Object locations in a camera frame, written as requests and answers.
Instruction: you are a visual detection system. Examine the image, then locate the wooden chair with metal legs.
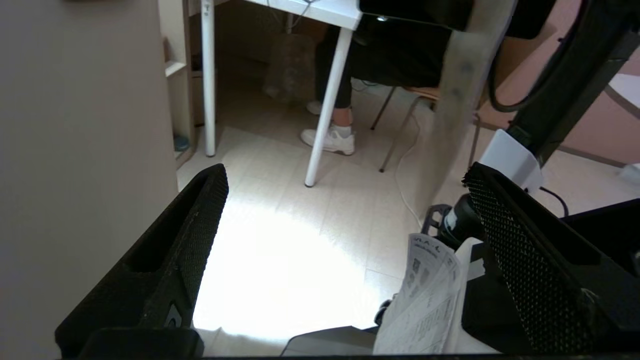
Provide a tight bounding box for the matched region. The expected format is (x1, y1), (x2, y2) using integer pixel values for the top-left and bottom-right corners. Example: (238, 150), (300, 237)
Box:
(370, 84), (482, 173)

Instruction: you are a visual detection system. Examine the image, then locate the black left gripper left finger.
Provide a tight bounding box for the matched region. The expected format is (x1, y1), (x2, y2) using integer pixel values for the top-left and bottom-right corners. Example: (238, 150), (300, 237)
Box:
(55, 163), (230, 358)

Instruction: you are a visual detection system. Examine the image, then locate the black camera cable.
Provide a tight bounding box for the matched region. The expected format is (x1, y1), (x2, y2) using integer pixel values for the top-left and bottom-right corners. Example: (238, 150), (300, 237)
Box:
(487, 0), (593, 113)

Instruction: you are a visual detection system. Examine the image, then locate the round white table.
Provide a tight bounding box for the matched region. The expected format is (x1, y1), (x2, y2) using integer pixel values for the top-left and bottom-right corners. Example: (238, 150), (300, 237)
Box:
(604, 74), (640, 121)

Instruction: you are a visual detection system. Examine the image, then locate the person in black trousers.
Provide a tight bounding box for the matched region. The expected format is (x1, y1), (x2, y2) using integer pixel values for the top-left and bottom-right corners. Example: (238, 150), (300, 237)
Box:
(314, 22), (453, 137)

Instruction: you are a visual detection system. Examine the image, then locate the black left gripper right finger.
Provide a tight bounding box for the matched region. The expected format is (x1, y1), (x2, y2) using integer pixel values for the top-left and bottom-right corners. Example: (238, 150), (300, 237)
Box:
(462, 161), (640, 357)

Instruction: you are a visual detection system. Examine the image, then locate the white floor cord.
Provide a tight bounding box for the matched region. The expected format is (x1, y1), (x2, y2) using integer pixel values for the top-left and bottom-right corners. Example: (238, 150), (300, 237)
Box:
(394, 112), (426, 231)

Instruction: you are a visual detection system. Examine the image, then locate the thin black wire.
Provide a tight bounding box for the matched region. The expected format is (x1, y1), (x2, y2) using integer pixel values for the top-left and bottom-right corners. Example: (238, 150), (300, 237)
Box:
(267, 0), (318, 16)

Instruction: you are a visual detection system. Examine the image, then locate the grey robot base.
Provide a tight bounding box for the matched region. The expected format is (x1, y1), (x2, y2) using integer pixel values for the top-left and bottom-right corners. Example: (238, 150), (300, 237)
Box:
(280, 325), (381, 357)

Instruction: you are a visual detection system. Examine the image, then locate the beige open shoe cabinet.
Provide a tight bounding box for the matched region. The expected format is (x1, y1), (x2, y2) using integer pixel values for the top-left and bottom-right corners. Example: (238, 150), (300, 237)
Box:
(159, 0), (198, 168)

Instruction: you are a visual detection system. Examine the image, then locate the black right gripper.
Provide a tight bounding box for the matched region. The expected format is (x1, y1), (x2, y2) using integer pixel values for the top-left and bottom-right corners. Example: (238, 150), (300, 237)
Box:
(359, 0), (475, 32)

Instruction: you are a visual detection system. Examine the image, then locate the printed white paper sheet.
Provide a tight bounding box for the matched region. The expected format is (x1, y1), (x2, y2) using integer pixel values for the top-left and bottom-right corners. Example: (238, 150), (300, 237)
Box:
(374, 232), (463, 356)

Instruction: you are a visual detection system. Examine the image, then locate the beige room door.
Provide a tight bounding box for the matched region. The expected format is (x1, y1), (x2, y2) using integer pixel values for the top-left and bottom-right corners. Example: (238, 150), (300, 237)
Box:
(0, 0), (180, 358)

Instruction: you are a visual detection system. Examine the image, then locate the grey plastic bag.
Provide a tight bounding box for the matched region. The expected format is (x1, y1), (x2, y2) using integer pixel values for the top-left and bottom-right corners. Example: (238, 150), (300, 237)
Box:
(262, 32), (321, 103)

